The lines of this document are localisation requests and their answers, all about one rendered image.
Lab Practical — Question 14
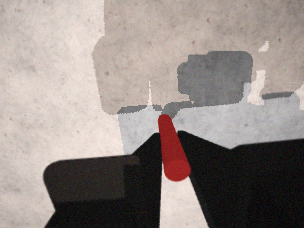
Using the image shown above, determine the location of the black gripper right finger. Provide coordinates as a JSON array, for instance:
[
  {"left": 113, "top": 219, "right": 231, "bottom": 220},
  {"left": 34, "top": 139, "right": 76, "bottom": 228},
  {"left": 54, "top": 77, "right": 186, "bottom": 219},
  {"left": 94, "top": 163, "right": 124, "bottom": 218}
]
[{"left": 177, "top": 130, "right": 304, "bottom": 228}]

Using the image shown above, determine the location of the red peg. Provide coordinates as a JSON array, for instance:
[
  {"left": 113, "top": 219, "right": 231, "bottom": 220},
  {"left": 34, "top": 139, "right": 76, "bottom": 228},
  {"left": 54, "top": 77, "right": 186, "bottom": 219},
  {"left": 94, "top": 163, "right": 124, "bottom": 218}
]
[{"left": 158, "top": 114, "right": 191, "bottom": 182}]

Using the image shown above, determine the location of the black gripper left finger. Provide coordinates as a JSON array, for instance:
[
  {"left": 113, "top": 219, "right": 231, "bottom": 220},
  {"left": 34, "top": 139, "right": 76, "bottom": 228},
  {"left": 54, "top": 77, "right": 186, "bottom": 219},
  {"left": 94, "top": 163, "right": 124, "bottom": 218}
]
[{"left": 42, "top": 132, "right": 162, "bottom": 228}]

